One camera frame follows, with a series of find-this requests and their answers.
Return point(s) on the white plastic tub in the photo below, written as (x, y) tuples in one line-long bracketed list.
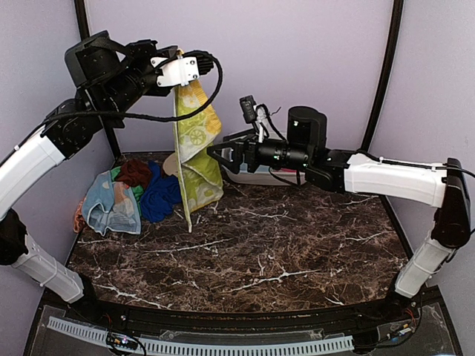
[(262, 176)]

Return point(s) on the black frame post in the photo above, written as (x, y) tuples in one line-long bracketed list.
[(84, 33), (384, 77)]

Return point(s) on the black left frame post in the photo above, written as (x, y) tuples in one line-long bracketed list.
[(84, 33)]

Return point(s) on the black front rail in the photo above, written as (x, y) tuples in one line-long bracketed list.
[(135, 315)]

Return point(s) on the black right frame post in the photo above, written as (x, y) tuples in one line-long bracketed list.
[(384, 77)]

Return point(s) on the yellow green patterned towel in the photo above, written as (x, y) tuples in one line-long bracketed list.
[(198, 174)]

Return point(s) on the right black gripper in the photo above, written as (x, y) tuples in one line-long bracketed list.
[(251, 151)]

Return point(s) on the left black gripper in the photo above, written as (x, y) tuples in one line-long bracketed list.
[(134, 47)]

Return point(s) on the light blue crumpled towel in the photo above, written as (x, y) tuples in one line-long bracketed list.
[(111, 207)]

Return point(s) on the pink towel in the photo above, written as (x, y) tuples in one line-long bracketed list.
[(286, 171)]

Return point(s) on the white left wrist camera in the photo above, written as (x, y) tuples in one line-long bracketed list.
[(180, 71)]

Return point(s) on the brown towel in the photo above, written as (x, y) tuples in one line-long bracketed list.
[(134, 173)]

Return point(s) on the orange peach towel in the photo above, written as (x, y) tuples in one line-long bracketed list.
[(78, 220)]

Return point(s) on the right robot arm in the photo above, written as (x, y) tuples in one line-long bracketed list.
[(438, 185)]

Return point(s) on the white slotted cable duct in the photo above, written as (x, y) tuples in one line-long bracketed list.
[(198, 344)]

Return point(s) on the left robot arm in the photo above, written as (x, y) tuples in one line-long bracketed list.
[(64, 132)]

